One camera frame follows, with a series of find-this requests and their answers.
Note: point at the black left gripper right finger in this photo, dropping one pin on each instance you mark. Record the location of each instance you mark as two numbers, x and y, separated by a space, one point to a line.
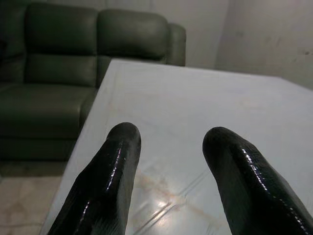
254 186

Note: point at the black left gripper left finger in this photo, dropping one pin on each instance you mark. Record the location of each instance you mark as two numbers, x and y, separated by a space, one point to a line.
102 186

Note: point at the white marble table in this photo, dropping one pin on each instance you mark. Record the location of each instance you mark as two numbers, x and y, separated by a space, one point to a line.
195 102

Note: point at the dark green leather sofa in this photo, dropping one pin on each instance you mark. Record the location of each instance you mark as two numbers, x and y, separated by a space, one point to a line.
61 73

